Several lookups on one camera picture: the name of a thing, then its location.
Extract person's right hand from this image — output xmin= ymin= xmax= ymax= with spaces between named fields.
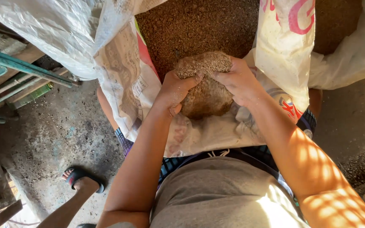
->
xmin=212 ymin=56 xmax=267 ymax=107

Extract person's left hand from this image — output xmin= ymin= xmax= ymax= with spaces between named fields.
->
xmin=155 ymin=70 xmax=204 ymax=118

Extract heap of brown feed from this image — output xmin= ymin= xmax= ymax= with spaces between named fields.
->
xmin=174 ymin=51 xmax=234 ymax=120

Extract printed white woven feed sack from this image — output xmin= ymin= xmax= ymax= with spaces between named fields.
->
xmin=93 ymin=0 xmax=317 ymax=158

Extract person's right leg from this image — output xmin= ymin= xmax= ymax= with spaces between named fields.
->
xmin=308 ymin=88 xmax=323 ymax=119

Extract blue plaid shorts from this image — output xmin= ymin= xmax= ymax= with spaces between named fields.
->
xmin=114 ymin=109 xmax=318 ymax=190

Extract grey shirt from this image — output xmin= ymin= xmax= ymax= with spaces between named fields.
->
xmin=106 ymin=155 xmax=311 ymax=228

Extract person's left leg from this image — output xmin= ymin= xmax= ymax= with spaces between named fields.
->
xmin=96 ymin=87 xmax=120 ymax=131

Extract dark brown feed filling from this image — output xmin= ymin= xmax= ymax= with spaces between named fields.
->
xmin=312 ymin=0 xmax=364 ymax=56

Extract white sack with clear liner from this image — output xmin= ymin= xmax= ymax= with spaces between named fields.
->
xmin=308 ymin=0 xmax=365 ymax=91

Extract plain white woven sack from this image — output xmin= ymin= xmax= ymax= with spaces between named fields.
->
xmin=0 ymin=0 xmax=168 ymax=81

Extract green board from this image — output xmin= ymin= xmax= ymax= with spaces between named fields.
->
xmin=7 ymin=82 xmax=55 ymax=110

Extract wooden plank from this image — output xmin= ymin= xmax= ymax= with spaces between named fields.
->
xmin=0 ymin=43 xmax=46 ymax=93

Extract pale metal rods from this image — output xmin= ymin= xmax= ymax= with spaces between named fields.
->
xmin=0 ymin=66 xmax=69 ymax=114

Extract white drawstring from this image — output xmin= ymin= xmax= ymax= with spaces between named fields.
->
xmin=207 ymin=149 xmax=231 ymax=158

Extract teal metal frame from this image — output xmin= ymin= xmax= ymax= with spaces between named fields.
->
xmin=0 ymin=44 xmax=80 ymax=89

